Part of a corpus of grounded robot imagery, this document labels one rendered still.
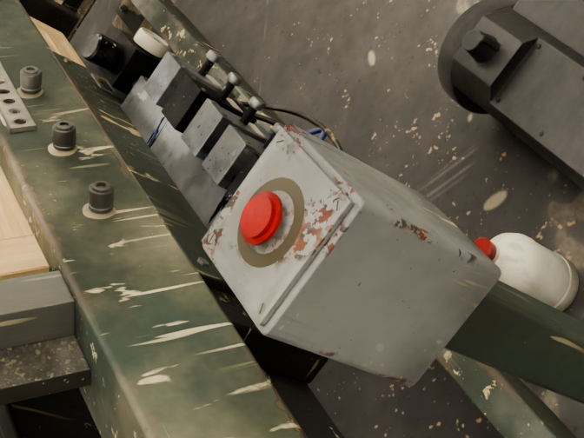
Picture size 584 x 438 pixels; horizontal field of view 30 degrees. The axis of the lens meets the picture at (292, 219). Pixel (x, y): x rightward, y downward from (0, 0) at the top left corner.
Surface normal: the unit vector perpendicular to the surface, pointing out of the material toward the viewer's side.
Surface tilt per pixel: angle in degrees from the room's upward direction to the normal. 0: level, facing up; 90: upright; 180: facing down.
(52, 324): 90
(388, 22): 0
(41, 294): 57
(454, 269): 90
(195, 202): 0
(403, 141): 0
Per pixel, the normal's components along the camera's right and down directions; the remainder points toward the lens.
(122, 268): 0.11, -0.84
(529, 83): -0.70, -0.32
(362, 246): 0.43, 0.53
